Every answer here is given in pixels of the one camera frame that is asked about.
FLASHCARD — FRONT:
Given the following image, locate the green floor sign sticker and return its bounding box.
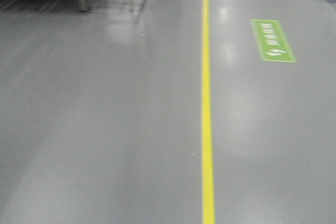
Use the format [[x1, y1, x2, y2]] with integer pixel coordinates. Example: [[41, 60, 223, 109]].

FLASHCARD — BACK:
[[250, 19, 297, 63]]

